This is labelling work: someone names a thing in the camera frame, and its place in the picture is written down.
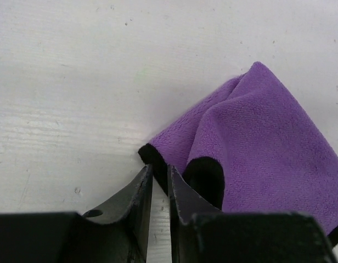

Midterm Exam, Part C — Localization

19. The purple and grey towel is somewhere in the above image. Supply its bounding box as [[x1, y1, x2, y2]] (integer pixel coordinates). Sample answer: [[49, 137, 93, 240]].
[[138, 62, 338, 245]]

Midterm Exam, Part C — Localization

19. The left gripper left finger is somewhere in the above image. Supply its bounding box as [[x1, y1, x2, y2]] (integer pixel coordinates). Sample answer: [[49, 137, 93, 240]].
[[0, 165, 153, 262]]

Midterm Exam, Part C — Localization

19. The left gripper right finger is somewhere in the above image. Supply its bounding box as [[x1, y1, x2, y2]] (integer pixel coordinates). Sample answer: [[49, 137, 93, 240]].
[[167, 165, 337, 263]]

